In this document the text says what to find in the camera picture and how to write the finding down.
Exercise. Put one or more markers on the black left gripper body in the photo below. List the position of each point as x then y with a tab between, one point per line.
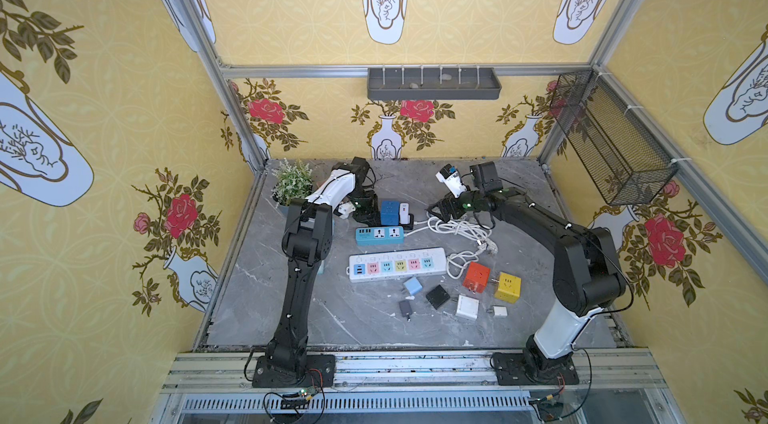
366	205

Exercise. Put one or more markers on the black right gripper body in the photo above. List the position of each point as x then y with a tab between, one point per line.
447	205

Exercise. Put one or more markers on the blue cube socket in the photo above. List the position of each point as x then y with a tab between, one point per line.
390	213

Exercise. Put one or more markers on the white charger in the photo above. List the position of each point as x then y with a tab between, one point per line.
404	213

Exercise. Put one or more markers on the red cube socket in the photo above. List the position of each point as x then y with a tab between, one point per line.
476	277

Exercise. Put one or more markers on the light blue plug adapter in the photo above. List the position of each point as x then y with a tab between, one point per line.
412	286

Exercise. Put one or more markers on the black plug adapter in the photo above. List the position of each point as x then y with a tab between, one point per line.
438	296

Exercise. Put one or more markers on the yellow plug adapter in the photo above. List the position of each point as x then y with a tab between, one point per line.
508	288

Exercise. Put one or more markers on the grey purple plug adapter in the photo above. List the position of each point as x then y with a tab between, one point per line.
406	309

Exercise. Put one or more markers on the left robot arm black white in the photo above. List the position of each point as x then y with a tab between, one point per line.
306	242

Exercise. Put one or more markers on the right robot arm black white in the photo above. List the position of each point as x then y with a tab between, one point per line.
586	278

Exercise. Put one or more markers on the light blue socket base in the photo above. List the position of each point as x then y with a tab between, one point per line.
384	235

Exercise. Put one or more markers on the black socket base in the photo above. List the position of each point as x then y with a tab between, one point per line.
395	220

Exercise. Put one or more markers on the white power strip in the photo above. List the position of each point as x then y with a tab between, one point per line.
396	264

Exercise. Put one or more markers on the potted green plant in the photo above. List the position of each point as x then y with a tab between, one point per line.
293	181

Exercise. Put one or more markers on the grey wall shelf tray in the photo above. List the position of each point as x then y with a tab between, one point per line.
433	83

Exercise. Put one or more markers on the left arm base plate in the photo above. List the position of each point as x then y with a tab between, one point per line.
318	371

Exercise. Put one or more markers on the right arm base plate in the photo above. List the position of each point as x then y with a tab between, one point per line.
522	369

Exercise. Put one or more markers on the black wire mesh basket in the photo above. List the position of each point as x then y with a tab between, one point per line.
625	161

